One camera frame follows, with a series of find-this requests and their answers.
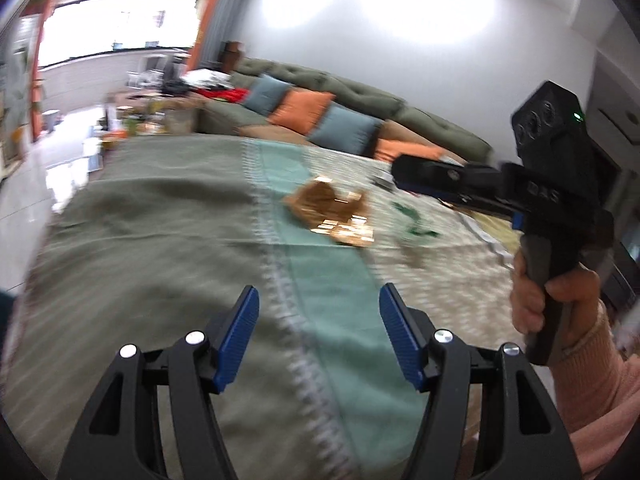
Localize red cloth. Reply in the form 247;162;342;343
192;87;251;106

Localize large window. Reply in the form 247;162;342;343
37;0;201;68

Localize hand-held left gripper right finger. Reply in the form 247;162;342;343
379;282;581;480

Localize green plastic scraps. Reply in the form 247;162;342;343
392;202;438;238

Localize person's right forearm pink sleeve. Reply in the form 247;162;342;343
547;305;640;480

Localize orange cushion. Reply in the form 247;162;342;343
267;88;336;136
374;137;446;163

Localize brown wooden cabinet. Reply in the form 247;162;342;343
218;41;246;73

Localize gold foil wrapper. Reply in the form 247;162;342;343
284;177;373;248

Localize grey curtain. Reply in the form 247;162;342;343
215;0;253;61

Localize person's right hand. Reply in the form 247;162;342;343
510;250;608;350

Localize round coffee table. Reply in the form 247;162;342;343
102;92;201;136

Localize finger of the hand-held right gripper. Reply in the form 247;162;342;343
391;155;511;216

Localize orange curtain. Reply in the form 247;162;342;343
30;0;61;143
187;0;226;73

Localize green sofa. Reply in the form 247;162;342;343
195;57;493;166

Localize patterned green tablecloth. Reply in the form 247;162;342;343
0;137;523;480

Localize blue cushion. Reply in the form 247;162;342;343
245;74;293;116
306;105;385;157

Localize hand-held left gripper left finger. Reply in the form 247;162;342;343
57;285;261;480

